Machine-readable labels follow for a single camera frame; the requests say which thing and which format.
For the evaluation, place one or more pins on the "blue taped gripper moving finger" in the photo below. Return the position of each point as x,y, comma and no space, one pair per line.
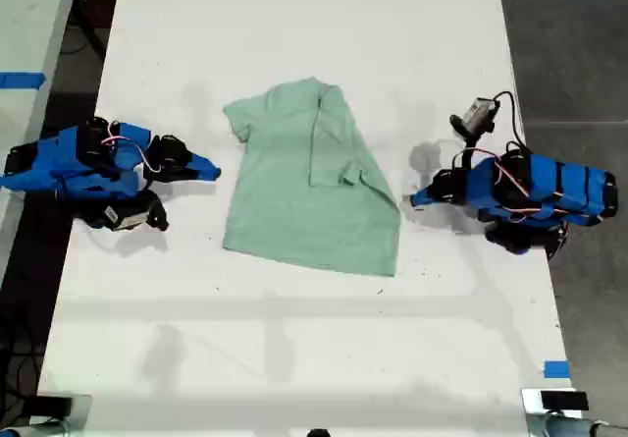
206,175
432,202

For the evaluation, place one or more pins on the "black camera box with label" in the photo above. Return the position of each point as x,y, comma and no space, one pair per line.
125,216

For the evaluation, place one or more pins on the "black camera stalk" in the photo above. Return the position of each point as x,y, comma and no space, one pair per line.
468,149

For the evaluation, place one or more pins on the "long blue tape strip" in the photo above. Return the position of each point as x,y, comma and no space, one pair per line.
22,79

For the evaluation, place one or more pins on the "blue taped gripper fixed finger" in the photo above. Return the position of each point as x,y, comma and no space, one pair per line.
429,192
203,162

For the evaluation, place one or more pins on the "grey black camera box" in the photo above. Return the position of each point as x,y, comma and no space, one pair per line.
478,115

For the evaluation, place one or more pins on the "small blue tape piece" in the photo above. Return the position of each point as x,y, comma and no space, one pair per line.
557,369

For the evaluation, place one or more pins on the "grey metal pipe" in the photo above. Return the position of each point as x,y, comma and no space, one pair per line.
584,427
29,429

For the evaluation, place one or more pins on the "pale green T-shirt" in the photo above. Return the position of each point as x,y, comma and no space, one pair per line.
304,191

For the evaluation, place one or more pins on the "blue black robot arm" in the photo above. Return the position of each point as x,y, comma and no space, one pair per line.
73,162
549,186

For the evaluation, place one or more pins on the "small black round object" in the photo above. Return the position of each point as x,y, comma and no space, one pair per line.
318,433

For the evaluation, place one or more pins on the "small black box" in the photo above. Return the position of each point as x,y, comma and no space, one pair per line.
564,400
46,406

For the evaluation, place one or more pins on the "metal table clamp plate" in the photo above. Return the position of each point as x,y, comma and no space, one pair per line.
81,410
531,402

